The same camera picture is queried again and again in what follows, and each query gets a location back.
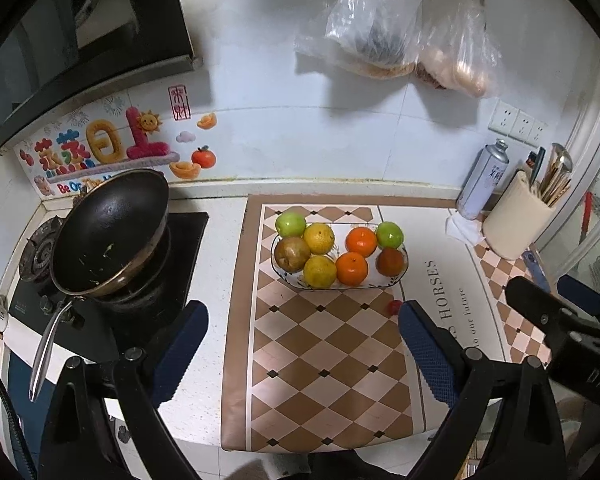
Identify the plastic bag with dark contents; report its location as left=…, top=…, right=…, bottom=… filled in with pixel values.
left=294, top=0, right=423, bottom=81

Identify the yellow citrus fruit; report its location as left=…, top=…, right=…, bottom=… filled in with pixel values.
left=303, top=223, right=336, bottom=255
left=303, top=255, right=338, bottom=289

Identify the dark utensil handle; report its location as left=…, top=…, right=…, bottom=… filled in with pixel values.
left=527, top=147, right=547, bottom=191

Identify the plastic bag of eggs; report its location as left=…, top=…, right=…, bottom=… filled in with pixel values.
left=415, top=0, right=503, bottom=100

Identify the white tissue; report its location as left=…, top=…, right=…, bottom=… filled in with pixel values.
left=445, top=210, right=486, bottom=246

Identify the colourful lettered wall sticker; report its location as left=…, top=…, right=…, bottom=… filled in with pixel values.
left=17, top=105, right=173, bottom=198

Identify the bundle of chopsticks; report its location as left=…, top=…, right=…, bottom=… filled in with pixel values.
left=537, top=160, right=573, bottom=207

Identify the blue cabinet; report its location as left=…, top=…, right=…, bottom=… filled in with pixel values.
left=5, top=350, right=56, bottom=441

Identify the checkered table mat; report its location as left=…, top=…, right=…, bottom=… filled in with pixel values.
left=220, top=192, right=553, bottom=453

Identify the orange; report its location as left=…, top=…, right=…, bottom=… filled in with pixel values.
left=335, top=252, right=369, bottom=285
left=345, top=227, right=379, bottom=257

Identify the red-brown round fruit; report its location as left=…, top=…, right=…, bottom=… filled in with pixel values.
left=375, top=247, right=407, bottom=277

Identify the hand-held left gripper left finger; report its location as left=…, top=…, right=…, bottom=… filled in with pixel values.
left=39, top=300, right=210, bottom=480

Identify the blue phone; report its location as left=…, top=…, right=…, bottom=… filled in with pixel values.
left=521, top=250, right=552, bottom=293

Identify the red seal wall sticker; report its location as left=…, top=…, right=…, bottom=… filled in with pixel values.
left=168, top=86, right=185, bottom=121

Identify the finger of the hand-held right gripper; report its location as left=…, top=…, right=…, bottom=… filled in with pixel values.
left=507, top=276, right=600, bottom=346
left=557, top=276, right=600, bottom=318

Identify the black pot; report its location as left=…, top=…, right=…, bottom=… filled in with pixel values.
left=87, top=225, right=173, bottom=306

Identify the orange fruit wall sticker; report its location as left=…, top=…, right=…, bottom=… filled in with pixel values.
left=192, top=145, right=217, bottom=169

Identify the black range hood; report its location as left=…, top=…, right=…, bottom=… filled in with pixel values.
left=0, top=0, right=203, bottom=156

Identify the floral oval plate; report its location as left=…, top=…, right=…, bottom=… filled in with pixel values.
left=271, top=222, right=410, bottom=291

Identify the brown pear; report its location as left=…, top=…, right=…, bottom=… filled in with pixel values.
left=274, top=236, right=312, bottom=272

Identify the grey spray can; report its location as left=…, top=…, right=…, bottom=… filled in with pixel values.
left=456, top=139, right=510, bottom=221

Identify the black frying pan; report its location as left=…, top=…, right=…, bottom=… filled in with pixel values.
left=28, top=169, right=171, bottom=403

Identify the black gas stove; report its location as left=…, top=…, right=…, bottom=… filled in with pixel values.
left=7, top=212, right=210, bottom=363

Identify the red handled tool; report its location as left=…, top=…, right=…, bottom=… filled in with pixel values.
left=581, top=191, right=595, bottom=238

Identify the green apple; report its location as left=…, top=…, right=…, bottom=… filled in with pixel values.
left=376, top=221, right=405, bottom=249
left=275, top=212, right=307, bottom=239

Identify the cream utensil holder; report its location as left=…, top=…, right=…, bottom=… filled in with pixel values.
left=481, top=170, right=572, bottom=261

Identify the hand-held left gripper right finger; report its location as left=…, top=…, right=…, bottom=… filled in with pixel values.
left=397, top=300, right=566, bottom=480

